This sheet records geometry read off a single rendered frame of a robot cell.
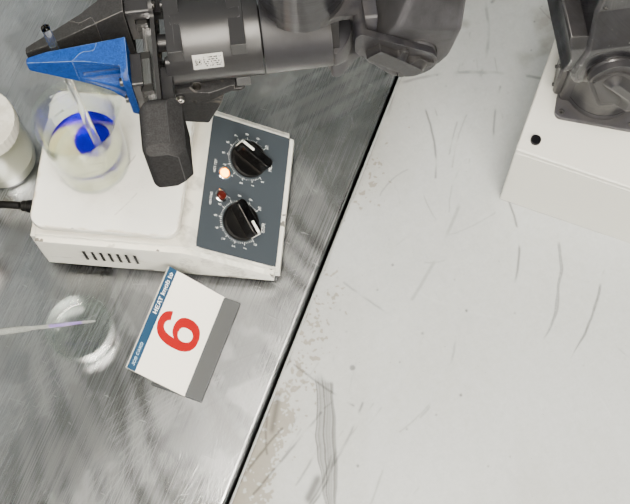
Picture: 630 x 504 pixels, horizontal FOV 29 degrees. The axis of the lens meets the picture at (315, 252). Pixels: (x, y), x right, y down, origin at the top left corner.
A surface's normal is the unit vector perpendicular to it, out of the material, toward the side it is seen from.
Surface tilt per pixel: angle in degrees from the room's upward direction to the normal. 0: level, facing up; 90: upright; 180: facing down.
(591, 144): 0
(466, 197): 0
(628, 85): 65
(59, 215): 0
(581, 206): 90
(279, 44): 51
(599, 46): 60
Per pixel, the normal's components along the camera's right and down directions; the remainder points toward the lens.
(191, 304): 0.59, -0.05
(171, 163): 0.13, 0.93
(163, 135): -0.01, -0.33
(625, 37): 0.08, 0.65
